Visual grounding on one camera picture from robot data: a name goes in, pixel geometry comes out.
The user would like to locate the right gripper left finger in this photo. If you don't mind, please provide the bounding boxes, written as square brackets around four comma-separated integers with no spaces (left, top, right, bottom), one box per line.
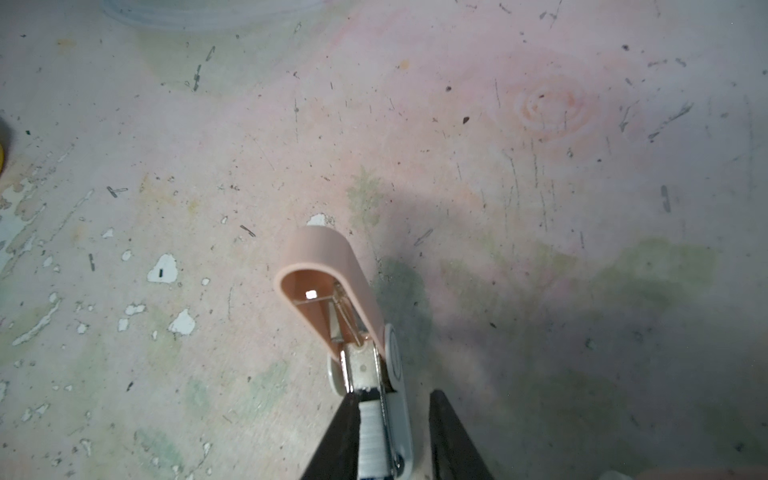
[301,393,361,480]

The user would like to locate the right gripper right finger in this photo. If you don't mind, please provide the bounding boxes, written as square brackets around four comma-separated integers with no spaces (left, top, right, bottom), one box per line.
[429,390,493,480]

